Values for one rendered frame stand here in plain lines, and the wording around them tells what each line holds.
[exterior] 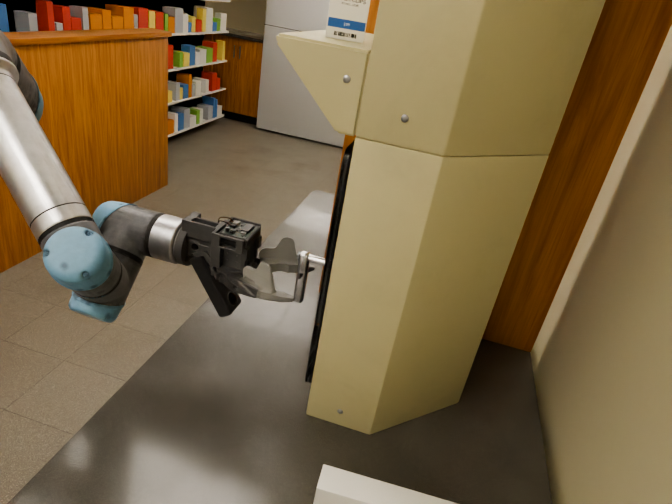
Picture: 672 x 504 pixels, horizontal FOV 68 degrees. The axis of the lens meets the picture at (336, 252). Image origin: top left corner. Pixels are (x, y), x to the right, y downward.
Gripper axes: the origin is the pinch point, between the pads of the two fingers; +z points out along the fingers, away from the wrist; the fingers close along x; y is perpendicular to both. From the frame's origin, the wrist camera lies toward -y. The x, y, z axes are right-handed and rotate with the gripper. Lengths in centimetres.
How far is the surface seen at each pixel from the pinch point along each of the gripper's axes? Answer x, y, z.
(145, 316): 113, -115, -105
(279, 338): 11.4, -20.6, -5.5
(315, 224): 68, -21, -15
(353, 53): -5.2, 35.8, 3.8
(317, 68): -5.2, 33.4, -0.2
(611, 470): -10, -8, 49
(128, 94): 224, -38, -189
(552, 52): 4.1, 39.3, 26.1
